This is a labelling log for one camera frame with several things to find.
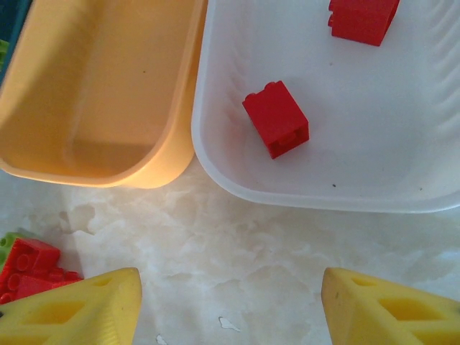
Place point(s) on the green lego brick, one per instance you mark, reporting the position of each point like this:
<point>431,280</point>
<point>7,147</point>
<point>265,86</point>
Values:
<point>3,54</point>
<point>5,242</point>

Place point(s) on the white plastic container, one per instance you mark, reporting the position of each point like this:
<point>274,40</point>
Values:
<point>359,125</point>

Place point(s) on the red lego brick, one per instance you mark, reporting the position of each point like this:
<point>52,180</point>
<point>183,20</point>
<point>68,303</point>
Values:
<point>36,253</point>
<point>363,19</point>
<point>276,120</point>
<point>28,285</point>

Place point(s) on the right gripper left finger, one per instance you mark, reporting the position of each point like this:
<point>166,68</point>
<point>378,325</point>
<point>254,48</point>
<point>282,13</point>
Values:
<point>72,312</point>

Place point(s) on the teal plastic container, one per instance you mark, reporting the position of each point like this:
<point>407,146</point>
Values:
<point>14,18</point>

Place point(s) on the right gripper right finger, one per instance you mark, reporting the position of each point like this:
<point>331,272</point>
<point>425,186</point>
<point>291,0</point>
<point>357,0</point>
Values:
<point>388,316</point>

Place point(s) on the orange plastic container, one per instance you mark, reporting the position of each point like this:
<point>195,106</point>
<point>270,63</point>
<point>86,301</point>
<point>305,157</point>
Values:
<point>108,90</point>

